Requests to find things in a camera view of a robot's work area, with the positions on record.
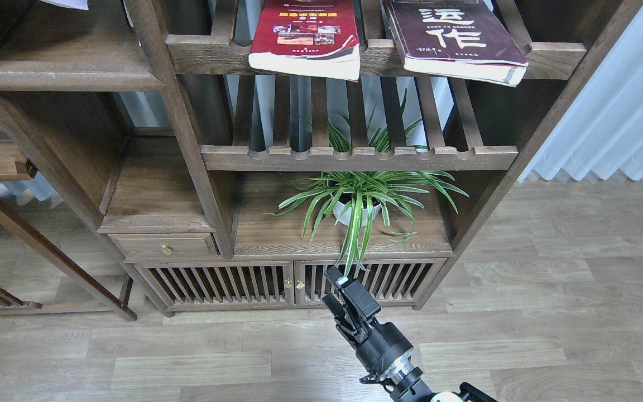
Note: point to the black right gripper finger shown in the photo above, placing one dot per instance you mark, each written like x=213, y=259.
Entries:
x=337, y=279

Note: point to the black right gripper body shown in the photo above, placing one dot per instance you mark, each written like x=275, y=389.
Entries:
x=381, y=348

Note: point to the maroon book with white characters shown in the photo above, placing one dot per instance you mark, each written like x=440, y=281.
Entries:
x=462, y=39

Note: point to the white lavender book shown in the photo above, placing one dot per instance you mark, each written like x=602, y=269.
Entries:
x=75, y=4

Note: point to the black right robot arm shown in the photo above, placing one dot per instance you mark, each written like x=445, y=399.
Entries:
x=412, y=388

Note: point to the right cabinet slatted door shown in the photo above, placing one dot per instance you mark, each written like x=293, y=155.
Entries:
x=390, y=282

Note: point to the cabinet slatted door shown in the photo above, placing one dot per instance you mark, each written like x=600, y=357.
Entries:
x=390, y=282
x=222, y=286

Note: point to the white plant pot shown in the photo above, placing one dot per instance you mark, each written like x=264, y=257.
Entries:
x=344, y=210

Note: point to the left cabinet slatted door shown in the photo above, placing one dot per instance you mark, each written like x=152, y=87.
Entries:
x=222, y=286

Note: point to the dark wooden bookshelf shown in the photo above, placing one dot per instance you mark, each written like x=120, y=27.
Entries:
x=147, y=118

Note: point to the small wooden drawer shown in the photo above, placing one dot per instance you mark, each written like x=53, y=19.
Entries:
x=164, y=246

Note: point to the red cover book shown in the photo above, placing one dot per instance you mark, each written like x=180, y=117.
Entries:
x=309, y=38

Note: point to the white pleated curtain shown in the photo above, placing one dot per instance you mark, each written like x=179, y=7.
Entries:
x=602, y=132

